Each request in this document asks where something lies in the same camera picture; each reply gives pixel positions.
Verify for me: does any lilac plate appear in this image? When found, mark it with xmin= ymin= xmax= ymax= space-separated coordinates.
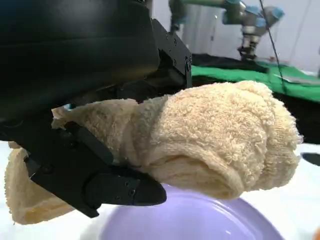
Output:
xmin=97 ymin=183 xmax=286 ymax=240

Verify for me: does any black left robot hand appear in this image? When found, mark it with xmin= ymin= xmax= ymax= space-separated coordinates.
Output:
xmin=0 ymin=0 xmax=193 ymax=218

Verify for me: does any green cloth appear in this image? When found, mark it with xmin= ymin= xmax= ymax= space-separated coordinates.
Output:
xmin=191 ymin=61 xmax=320 ymax=103

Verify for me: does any black round disc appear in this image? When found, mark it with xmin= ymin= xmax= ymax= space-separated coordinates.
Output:
xmin=301 ymin=152 xmax=320 ymax=167

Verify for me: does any thin black cable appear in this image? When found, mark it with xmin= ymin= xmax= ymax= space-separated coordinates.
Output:
xmin=258 ymin=0 xmax=287 ymax=92

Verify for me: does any beige towel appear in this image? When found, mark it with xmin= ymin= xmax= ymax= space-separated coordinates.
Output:
xmin=4 ymin=79 xmax=305 ymax=226

